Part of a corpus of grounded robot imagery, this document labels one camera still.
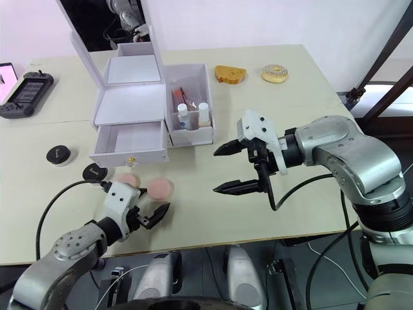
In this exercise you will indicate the toast bread slice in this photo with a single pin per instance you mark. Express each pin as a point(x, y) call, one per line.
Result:
point(230, 74)

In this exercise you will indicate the black handheld controller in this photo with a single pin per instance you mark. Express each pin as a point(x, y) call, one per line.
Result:
point(26, 93)

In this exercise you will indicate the white organizer side compartment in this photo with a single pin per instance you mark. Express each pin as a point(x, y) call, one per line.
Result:
point(190, 135)

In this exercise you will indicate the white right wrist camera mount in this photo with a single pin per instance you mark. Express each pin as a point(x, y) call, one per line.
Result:
point(258, 124)

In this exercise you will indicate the beige bottle with white cap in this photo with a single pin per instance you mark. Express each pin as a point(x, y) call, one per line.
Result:
point(204, 116)

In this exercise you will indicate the dark brown frame bar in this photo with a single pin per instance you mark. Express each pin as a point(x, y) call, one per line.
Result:
point(380, 42)

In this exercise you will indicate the tablet with pink screen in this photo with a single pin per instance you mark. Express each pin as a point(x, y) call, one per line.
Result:
point(6, 80)

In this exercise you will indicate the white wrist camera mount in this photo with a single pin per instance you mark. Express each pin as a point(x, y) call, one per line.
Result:
point(121, 197)
point(258, 124)

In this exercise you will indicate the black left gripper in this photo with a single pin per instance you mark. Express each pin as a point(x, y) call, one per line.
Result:
point(138, 220)

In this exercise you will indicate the silver robot leg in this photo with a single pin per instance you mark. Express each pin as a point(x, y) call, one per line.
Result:
point(243, 274)
point(158, 277)

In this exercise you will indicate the black clamp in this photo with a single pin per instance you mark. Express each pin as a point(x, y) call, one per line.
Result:
point(355, 94)

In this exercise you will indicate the gold drawer knob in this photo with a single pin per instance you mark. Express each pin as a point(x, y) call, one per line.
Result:
point(131, 159)

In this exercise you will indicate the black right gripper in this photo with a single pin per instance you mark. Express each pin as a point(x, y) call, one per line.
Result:
point(259, 151)

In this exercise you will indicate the silver robot torso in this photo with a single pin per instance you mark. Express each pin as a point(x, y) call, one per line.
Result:
point(390, 284)

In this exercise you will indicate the pink round makeup sponge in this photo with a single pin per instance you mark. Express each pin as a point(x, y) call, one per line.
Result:
point(128, 179)
point(160, 189)

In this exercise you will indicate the glazed donut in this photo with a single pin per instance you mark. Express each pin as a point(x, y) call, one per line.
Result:
point(275, 73)

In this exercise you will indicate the white mirrored makeup organizer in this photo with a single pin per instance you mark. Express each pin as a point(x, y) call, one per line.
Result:
point(129, 100)

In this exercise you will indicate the white organizer drawer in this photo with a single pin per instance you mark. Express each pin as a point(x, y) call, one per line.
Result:
point(129, 155)

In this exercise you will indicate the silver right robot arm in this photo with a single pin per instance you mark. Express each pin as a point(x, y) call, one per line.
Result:
point(355, 151)

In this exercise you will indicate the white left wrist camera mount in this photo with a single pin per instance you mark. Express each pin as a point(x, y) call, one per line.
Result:
point(121, 197)

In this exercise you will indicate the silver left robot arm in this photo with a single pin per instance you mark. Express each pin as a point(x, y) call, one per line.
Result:
point(71, 245)

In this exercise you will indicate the clear bottle with white cap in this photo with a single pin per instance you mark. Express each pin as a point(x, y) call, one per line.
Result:
point(183, 117)

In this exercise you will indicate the bagged makeup brush set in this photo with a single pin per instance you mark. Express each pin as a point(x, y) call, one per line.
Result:
point(183, 94)

